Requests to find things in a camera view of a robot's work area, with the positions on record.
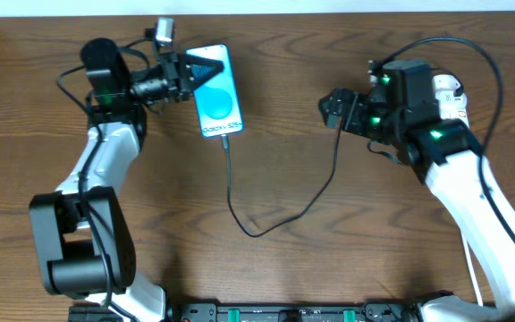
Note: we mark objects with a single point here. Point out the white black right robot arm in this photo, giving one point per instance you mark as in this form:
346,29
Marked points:
421,115

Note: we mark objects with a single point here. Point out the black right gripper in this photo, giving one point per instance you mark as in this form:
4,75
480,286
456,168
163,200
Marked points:
352,113

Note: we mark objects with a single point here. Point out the blue Galaxy smartphone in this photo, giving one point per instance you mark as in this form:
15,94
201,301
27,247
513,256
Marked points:
217,100

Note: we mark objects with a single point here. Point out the white power strip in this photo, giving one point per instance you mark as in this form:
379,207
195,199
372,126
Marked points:
447,81

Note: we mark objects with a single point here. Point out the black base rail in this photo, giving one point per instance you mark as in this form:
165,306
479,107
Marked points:
211,312

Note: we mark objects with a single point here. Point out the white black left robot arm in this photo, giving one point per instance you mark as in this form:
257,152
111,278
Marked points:
83,244

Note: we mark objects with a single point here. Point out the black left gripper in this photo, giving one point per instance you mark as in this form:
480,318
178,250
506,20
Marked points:
175,76

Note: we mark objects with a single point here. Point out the white USB wall charger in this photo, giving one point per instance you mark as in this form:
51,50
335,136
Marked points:
449,102

